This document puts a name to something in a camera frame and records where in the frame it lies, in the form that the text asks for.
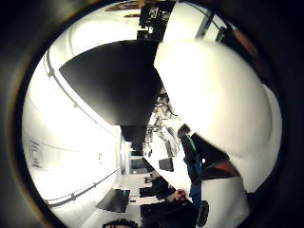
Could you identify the cluttered white desk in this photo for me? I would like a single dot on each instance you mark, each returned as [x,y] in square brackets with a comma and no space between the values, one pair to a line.
[164,133]

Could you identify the small black monitor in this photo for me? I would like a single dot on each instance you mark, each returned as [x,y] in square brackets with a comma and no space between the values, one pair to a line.
[166,164]

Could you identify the the person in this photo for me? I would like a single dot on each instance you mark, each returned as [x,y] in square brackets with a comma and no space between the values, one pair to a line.
[164,215]

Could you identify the black monitor screen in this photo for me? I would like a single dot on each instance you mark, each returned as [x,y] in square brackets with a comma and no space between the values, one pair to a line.
[114,200]

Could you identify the large black panel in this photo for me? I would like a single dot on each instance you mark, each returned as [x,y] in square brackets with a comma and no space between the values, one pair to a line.
[110,82]

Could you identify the black equipment rack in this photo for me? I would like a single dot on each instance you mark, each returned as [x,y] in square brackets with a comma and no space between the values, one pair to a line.
[155,19]

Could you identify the grey ceiling rail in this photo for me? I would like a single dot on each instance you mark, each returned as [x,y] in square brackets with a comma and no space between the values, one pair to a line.
[72,101]
[82,190]

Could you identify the white wall vent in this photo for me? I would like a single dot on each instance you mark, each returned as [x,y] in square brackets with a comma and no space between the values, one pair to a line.
[34,153]

